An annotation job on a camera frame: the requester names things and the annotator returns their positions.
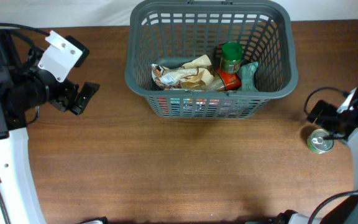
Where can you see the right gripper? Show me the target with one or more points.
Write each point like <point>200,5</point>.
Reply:
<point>329,111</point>

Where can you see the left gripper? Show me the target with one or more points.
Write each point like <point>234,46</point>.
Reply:
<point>65,100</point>

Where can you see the green lidded glass jar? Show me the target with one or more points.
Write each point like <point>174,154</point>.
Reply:
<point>231,57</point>

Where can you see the mint green wipes packet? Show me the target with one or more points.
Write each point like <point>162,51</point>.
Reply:
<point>246,74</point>

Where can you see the silver tin can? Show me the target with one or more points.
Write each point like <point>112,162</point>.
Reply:
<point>318,143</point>

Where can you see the orange spaghetti packet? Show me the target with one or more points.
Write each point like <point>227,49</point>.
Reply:
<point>223,81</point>

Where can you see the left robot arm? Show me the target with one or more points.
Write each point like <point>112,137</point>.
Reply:
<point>19,202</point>

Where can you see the beige paper snack bag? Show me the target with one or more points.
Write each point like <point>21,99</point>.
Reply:
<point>193,75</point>

